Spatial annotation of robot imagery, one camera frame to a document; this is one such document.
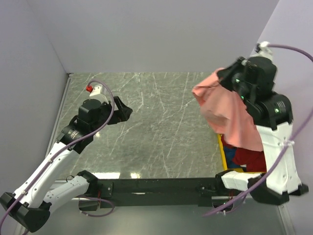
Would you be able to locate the yellow plastic bin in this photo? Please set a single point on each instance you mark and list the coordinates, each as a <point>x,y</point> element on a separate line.
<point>240,170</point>

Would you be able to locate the red t shirt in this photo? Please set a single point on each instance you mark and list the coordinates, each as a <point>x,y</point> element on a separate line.
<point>253,160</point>

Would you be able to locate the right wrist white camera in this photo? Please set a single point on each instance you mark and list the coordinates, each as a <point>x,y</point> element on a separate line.
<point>262,50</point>

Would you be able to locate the blue t shirt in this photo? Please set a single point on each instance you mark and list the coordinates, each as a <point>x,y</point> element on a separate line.
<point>229,153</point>

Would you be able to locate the wrist white camera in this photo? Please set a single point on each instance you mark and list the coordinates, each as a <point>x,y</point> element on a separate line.
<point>97,92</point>
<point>262,50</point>

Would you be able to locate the black base beam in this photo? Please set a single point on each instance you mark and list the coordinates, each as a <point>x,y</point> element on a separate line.
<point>159,192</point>

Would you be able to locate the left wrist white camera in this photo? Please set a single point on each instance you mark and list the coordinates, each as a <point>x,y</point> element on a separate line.
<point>97,92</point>

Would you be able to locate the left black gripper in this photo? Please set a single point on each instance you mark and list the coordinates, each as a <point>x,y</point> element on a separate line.
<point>122,114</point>

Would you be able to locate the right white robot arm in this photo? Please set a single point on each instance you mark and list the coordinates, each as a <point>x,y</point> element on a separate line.
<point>274,121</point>

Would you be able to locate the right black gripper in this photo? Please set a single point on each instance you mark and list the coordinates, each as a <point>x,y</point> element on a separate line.
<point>224,74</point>

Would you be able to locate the pink t shirt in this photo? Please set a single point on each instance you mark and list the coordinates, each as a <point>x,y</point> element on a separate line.
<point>226,114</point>

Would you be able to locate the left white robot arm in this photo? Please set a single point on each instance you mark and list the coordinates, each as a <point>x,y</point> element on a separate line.
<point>34,201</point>

